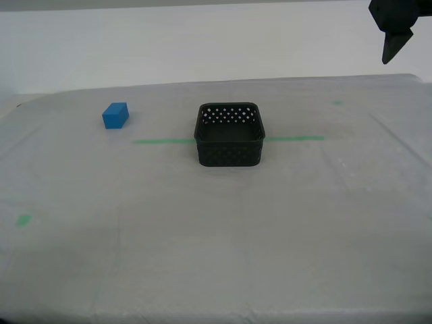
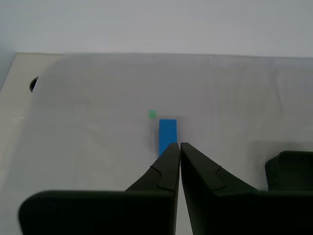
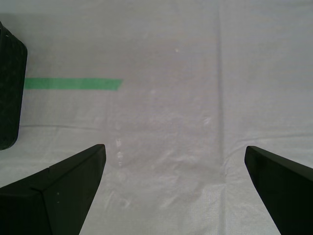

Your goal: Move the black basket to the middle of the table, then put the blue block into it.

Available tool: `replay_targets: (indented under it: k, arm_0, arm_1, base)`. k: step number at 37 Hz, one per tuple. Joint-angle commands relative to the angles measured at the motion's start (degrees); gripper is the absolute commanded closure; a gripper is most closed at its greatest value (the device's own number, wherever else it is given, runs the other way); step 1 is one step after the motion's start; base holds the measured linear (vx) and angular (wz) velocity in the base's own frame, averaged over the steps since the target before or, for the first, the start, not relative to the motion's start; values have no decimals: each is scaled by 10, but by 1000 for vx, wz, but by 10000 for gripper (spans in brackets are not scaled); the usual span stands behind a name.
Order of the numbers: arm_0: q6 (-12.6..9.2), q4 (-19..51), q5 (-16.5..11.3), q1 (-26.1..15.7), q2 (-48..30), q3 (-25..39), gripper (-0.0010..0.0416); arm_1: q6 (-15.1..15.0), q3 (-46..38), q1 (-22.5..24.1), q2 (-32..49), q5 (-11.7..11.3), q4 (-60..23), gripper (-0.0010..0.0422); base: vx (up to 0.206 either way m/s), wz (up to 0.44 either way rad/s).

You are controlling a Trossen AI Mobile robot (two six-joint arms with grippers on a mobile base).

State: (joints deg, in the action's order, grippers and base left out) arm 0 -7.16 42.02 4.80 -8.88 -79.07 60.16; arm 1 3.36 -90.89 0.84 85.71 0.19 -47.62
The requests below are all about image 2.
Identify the black perforated plastic basket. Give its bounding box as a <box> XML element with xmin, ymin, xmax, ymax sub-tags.
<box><xmin>265</xmin><ymin>151</ymin><xmax>313</xmax><ymax>192</ymax></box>

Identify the black table grommet hole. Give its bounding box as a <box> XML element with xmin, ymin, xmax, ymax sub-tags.
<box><xmin>29</xmin><ymin>76</ymin><xmax>40</xmax><ymax>93</ymax></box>

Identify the blue rectangular block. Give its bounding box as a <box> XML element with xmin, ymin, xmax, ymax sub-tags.
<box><xmin>158</xmin><ymin>119</ymin><xmax>178</xmax><ymax>157</ymax></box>

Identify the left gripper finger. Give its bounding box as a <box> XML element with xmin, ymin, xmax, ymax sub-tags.
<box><xmin>18</xmin><ymin>142</ymin><xmax>180</xmax><ymax>235</ymax></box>
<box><xmin>180</xmin><ymin>142</ymin><xmax>313</xmax><ymax>235</ymax></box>

